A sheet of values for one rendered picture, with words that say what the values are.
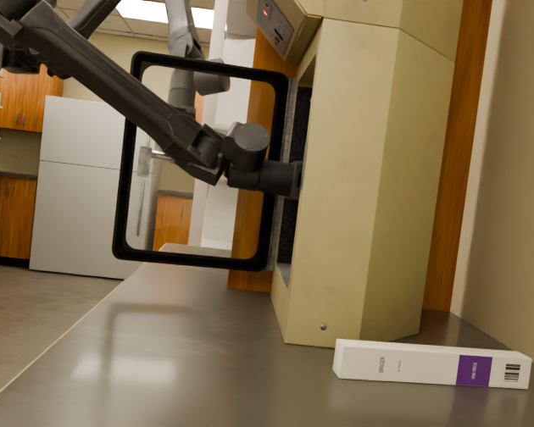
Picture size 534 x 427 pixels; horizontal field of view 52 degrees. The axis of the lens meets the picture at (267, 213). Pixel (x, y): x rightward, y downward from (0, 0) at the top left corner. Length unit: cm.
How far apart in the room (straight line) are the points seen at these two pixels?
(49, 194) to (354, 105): 530
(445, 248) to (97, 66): 79
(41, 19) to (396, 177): 59
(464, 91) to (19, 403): 102
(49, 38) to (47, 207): 510
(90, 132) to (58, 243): 118
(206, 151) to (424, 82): 37
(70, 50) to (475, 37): 82
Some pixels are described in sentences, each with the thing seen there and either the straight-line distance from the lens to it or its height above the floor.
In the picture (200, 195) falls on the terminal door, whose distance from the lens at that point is 107.
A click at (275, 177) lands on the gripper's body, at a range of 91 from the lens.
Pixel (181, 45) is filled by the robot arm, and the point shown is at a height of 144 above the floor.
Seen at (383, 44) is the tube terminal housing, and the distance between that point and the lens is 83.
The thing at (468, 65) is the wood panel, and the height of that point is 147.
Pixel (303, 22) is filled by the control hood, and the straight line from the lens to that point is 86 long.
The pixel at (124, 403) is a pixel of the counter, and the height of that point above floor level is 94.
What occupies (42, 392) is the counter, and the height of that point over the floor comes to 94.
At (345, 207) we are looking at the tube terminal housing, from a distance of 80.
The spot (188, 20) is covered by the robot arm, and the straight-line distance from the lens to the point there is 130.
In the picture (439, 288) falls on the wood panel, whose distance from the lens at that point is 125.
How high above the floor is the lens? 117
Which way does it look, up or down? 3 degrees down
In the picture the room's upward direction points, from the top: 7 degrees clockwise
